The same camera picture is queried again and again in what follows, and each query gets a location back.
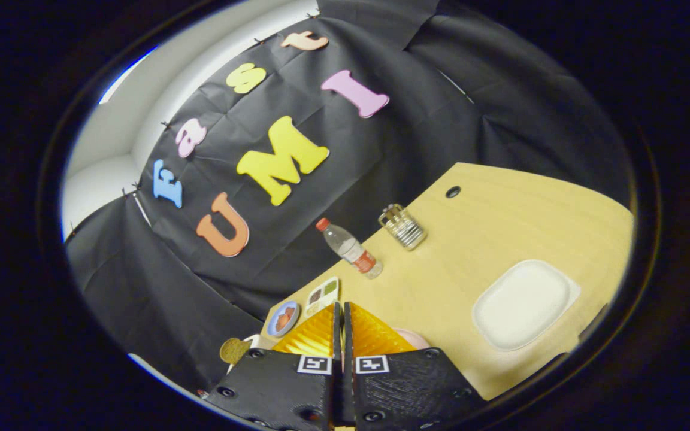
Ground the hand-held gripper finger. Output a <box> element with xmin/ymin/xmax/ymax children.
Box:
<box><xmin>204</xmin><ymin>301</ymin><xmax>346</xmax><ymax>431</ymax></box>
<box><xmin>344</xmin><ymin>301</ymin><xmax>489</xmax><ymax>431</ymax></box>

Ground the brown bread slice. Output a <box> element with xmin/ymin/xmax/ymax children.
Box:
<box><xmin>220</xmin><ymin>338</ymin><xmax>251</xmax><ymax>366</ymax></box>

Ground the white sectioned condiment dish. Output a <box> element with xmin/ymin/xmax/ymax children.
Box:
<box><xmin>304</xmin><ymin>276</ymin><xmax>340</xmax><ymax>318</ymax></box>

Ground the blue plate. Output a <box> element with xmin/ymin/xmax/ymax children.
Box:
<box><xmin>267</xmin><ymin>300</ymin><xmax>301</xmax><ymax>338</ymax></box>

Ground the pink plate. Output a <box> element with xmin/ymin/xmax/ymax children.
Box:
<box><xmin>393</xmin><ymin>327</ymin><xmax>431</xmax><ymax>351</ymax></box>

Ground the clear red-capped water bottle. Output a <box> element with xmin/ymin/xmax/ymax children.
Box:
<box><xmin>315</xmin><ymin>217</ymin><xmax>383</xmax><ymax>280</ymax></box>

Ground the white square plate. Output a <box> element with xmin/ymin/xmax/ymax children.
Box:
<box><xmin>472</xmin><ymin>259</ymin><xmax>581</xmax><ymax>351</ymax></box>

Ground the wire cutlery holder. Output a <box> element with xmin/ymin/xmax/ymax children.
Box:
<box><xmin>378</xmin><ymin>204</ymin><xmax>428</xmax><ymax>251</ymax></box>

